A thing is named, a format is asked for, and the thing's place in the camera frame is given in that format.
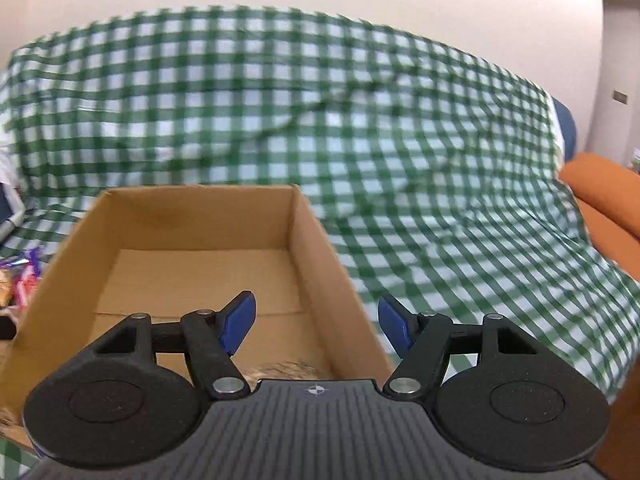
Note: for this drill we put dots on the dark blue object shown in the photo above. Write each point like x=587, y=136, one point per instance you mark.
x=4, y=205

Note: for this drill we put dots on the green checkered cloth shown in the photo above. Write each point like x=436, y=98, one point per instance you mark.
x=350, y=135

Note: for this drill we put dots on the pink snack packet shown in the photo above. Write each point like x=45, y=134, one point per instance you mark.
x=26, y=286

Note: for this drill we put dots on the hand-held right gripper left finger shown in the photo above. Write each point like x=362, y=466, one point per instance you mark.
x=239, y=319

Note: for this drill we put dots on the white cloth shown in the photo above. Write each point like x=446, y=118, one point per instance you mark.
x=6, y=170

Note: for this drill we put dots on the orange cushion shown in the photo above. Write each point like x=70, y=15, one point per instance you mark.
x=607, y=195

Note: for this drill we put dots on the small green item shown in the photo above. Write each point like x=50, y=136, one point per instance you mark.
x=636, y=160

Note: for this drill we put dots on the orange snack packet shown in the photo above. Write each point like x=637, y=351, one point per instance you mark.
x=5, y=285

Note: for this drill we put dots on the purple snack packet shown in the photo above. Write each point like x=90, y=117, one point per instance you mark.
x=29, y=259

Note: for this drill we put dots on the wall switch plate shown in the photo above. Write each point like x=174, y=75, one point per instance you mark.
x=620, y=96

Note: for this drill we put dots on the blue cushion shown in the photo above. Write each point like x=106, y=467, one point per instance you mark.
x=566, y=127

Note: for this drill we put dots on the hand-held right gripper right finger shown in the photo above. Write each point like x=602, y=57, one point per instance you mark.
x=396, y=325

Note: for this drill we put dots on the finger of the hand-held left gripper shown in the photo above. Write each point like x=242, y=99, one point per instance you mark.
x=6, y=329

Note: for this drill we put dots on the brown cardboard box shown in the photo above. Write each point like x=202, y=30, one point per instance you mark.
x=200, y=275

